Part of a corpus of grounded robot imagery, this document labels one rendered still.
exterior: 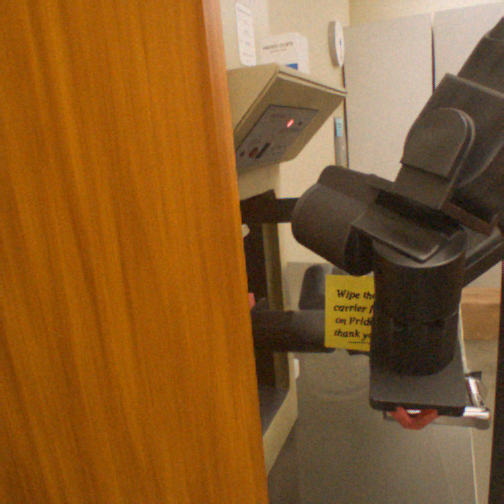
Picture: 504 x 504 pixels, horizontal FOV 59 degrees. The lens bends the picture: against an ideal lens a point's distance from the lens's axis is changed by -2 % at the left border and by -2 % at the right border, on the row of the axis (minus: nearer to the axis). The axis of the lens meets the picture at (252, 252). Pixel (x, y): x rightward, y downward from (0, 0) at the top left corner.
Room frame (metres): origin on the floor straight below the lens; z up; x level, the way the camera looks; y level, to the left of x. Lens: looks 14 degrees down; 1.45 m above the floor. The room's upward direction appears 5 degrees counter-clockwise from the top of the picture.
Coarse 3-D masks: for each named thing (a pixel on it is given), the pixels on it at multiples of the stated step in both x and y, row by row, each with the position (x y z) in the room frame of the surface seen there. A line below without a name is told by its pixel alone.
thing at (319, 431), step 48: (288, 240) 0.42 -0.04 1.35; (480, 240) 0.37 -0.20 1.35; (288, 288) 0.42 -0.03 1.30; (480, 288) 0.37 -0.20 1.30; (288, 336) 0.43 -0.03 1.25; (480, 336) 0.37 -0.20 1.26; (288, 384) 0.43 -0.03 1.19; (336, 384) 0.41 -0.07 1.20; (288, 432) 0.43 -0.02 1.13; (336, 432) 0.41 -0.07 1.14; (384, 432) 0.40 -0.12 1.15; (432, 432) 0.38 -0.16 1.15; (480, 432) 0.37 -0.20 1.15; (288, 480) 0.43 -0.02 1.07; (336, 480) 0.41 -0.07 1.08; (384, 480) 0.40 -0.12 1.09; (432, 480) 0.38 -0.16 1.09; (480, 480) 0.37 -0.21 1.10
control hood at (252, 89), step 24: (240, 72) 0.42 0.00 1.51; (264, 72) 0.41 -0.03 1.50; (288, 72) 0.43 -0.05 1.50; (240, 96) 0.42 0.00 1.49; (264, 96) 0.42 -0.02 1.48; (288, 96) 0.48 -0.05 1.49; (312, 96) 0.55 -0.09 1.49; (336, 96) 0.65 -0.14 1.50; (240, 120) 0.42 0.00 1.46; (312, 120) 0.64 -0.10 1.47; (240, 168) 0.52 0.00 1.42
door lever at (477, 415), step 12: (468, 384) 0.37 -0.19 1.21; (480, 384) 0.37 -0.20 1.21; (468, 396) 0.36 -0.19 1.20; (480, 396) 0.35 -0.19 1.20; (408, 408) 0.34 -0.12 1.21; (420, 408) 0.34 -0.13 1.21; (468, 408) 0.33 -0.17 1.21; (480, 408) 0.33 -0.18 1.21; (444, 420) 0.33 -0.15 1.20; (456, 420) 0.33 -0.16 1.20; (468, 420) 0.33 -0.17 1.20; (480, 420) 0.32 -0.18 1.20
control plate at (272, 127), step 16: (272, 112) 0.47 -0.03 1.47; (288, 112) 0.51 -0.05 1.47; (304, 112) 0.57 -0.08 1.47; (256, 128) 0.46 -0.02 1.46; (272, 128) 0.51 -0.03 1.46; (288, 128) 0.56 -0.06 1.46; (304, 128) 0.63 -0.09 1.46; (240, 144) 0.46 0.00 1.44; (256, 144) 0.50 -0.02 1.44; (272, 144) 0.56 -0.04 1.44; (288, 144) 0.62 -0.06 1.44; (240, 160) 0.50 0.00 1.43; (256, 160) 0.55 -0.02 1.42; (272, 160) 0.61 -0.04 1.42
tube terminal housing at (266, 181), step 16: (224, 0) 0.60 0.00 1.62; (240, 0) 0.65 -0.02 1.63; (256, 0) 0.70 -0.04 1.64; (224, 16) 0.60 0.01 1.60; (256, 16) 0.70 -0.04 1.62; (224, 32) 0.59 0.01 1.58; (256, 32) 0.69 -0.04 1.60; (224, 48) 0.59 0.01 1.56; (256, 48) 0.69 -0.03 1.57; (240, 176) 0.60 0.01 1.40; (256, 176) 0.65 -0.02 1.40; (272, 176) 0.71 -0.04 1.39; (240, 192) 0.59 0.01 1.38; (256, 192) 0.64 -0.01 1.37; (272, 192) 0.72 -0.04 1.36
